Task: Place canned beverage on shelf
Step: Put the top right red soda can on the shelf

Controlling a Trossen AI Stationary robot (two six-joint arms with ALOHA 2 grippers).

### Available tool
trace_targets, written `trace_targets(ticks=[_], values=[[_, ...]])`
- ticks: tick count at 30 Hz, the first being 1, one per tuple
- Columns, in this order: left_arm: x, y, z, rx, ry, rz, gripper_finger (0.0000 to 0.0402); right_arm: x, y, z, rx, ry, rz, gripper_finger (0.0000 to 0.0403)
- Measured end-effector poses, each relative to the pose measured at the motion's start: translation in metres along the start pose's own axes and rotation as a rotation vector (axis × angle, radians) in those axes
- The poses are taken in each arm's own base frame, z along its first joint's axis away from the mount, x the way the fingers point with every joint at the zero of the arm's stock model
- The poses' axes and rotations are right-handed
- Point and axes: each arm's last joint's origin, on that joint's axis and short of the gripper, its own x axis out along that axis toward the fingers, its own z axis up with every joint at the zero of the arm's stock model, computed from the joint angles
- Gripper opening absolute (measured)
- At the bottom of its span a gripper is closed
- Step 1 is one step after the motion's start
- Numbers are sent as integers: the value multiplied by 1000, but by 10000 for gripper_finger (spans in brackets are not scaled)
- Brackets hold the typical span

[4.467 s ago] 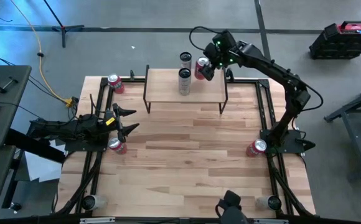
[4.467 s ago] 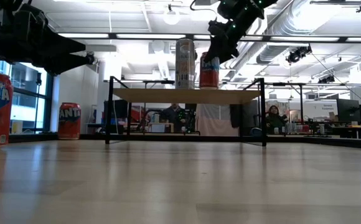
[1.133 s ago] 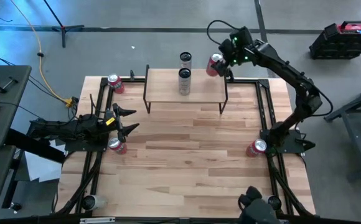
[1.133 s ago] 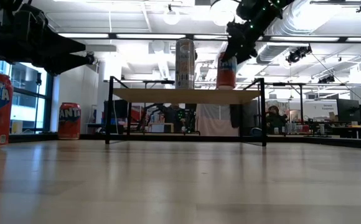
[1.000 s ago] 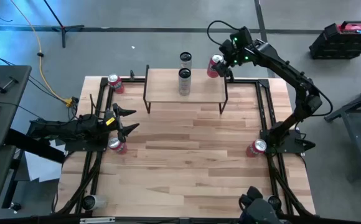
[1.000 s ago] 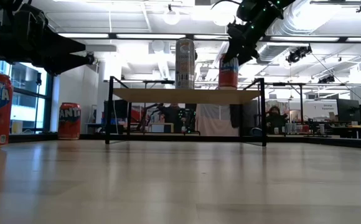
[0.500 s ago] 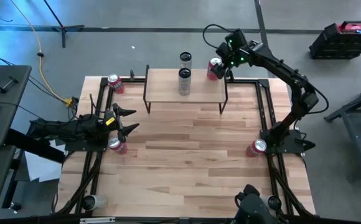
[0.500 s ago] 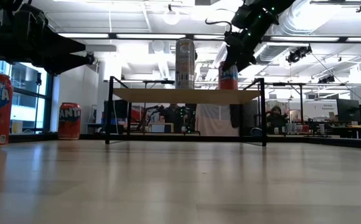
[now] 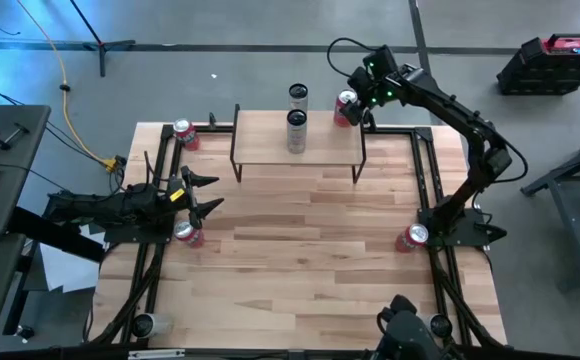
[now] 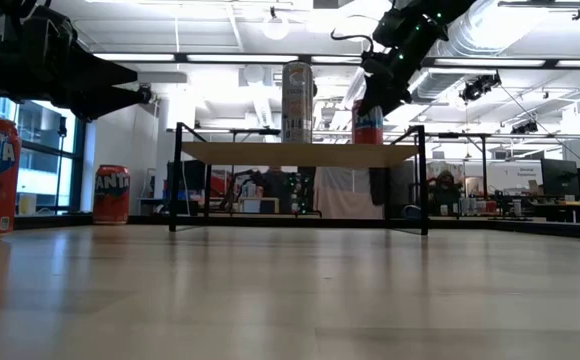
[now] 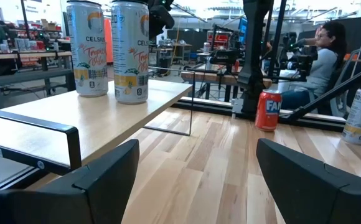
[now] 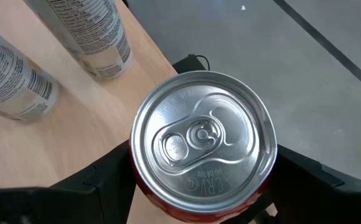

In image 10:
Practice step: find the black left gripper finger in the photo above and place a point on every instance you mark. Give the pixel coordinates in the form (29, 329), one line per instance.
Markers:
(115, 100)
(102, 72)

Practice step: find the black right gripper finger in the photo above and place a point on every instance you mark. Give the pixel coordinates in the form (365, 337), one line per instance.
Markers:
(399, 95)
(374, 97)

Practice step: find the tall silver energy drink can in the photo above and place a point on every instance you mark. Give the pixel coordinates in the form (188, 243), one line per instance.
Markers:
(297, 115)

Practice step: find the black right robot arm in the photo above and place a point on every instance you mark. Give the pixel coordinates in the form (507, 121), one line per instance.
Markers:
(455, 7)

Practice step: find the wooden shelf with black legs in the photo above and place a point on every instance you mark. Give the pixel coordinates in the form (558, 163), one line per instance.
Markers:
(295, 155)

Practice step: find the long ceiling light strip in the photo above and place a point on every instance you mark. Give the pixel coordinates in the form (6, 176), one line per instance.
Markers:
(135, 57)

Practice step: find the black tripod stand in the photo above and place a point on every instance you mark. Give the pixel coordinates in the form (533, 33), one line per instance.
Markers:
(62, 131)

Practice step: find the beige hanging cloth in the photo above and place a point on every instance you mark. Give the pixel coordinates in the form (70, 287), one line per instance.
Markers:
(347, 192)

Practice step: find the person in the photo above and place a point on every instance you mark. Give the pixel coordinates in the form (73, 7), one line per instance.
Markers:
(445, 192)
(274, 187)

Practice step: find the white sign board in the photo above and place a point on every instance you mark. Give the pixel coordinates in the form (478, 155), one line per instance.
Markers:
(520, 174)

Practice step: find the black ceiling track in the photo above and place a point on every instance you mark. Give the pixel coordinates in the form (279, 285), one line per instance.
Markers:
(540, 3)

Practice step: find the black desk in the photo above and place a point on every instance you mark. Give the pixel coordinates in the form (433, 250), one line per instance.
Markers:
(570, 212)

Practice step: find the black overhead frame bar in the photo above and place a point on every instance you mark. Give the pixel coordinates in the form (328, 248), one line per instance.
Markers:
(457, 135)

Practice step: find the dark window frame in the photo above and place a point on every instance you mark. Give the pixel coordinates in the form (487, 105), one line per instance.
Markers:
(79, 165)

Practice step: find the silver ventilation duct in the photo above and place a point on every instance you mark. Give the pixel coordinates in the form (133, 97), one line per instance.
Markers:
(490, 30)

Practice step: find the black metal table frame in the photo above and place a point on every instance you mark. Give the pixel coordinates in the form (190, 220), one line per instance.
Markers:
(320, 221)

